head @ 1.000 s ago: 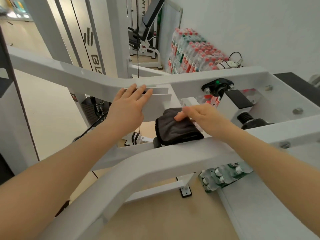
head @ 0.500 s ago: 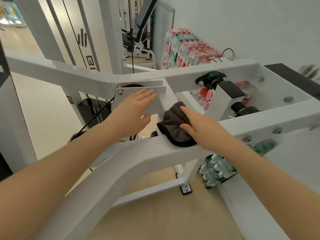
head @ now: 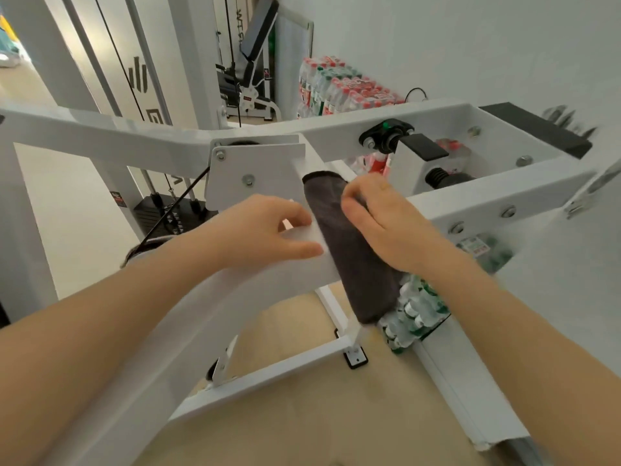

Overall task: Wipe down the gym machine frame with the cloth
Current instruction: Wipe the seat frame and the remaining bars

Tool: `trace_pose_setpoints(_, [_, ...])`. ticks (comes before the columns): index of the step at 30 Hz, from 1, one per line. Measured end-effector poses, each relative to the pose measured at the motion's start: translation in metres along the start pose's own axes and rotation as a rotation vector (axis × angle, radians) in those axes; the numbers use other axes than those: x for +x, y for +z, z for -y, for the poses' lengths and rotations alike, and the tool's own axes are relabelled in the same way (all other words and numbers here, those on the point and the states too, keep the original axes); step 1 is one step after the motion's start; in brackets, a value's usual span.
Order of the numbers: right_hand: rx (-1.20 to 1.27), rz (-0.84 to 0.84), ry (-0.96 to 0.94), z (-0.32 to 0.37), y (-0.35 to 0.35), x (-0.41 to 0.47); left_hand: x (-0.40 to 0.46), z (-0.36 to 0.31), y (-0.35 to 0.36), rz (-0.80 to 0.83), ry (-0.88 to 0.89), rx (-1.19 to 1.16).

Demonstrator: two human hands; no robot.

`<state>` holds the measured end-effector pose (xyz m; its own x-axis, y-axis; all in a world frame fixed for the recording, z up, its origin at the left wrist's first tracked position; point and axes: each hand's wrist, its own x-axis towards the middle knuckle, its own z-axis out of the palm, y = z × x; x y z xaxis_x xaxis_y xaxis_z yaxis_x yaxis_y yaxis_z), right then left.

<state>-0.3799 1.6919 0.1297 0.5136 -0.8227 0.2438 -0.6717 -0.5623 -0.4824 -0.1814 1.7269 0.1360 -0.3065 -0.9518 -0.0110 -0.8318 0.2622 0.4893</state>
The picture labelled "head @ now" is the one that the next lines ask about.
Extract black padded weight bench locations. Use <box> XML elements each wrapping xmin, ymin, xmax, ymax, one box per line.
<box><xmin>215</xmin><ymin>0</ymin><xmax>282</xmax><ymax>123</ymax></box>

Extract white gym machine frame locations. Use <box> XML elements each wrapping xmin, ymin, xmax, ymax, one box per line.
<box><xmin>0</xmin><ymin>0</ymin><xmax>621</xmax><ymax>466</ymax></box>

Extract black weight stack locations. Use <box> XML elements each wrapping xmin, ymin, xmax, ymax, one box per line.
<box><xmin>131</xmin><ymin>192</ymin><xmax>214</xmax><ymax>236</ymax></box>

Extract person's right hand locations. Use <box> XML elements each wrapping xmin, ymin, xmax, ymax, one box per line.
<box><xmin>341</xmin><ymin>173</ymin><xmax>466</xmax><ymax>277</ymax></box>

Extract stack of water bottle packs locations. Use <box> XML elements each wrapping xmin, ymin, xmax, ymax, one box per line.
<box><xmin>296</xmin><ymin>55</ymin><xmax>515</xmax><ymax>355</ymax></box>

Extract black bearing housing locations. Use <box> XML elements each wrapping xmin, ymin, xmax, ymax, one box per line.
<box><xmin>358</xmin><ymin>118</ymin><xmax>416</xmax><ymax>153</ymax></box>

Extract person's left forearm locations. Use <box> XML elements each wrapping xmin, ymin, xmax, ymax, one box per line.
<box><xmin>0</xmin><ymin>237</ymin><xmax>229</xmax><ymax>466</ymax></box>

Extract person's right forearm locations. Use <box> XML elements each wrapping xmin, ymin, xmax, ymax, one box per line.
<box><xmin>426</xmin><ymin>252</ymin><xmax>621</xmax><ymax>466</ymax></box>

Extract dark grey cleaning cloth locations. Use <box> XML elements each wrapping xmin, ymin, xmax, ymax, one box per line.
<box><xmin>301</xmin><ymin>171</ymin><xmax>406</xmax><ymax>326</ymax></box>

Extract person's left hand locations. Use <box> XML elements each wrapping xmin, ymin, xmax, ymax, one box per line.
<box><xmin>189</xmin><ymin>194</ymin><xmax>325</xmax><ymax>275</ymax></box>

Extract black ribbed rubber grip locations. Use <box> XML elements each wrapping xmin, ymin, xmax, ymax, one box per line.
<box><xmin>424</xmin><ymin>168</ymin><xmax>474</xmax><ymax>189</ymax></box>

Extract framed whiteboard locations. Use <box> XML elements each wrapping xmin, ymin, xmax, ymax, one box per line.
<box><xmin>274</xmin><ymin>4</ymin><xmax>315</xmax><ymax>120</ymax></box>

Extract chrome guide rod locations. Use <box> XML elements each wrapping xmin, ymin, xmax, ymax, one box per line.
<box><xmin>60</xmin><ymin>0</ymin><xmax>122</xmax><ymax>117</ymax></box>
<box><xmin>124</xmin><ymin>0</ymin><xmax>173</xmax><ymax>126</ymax></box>

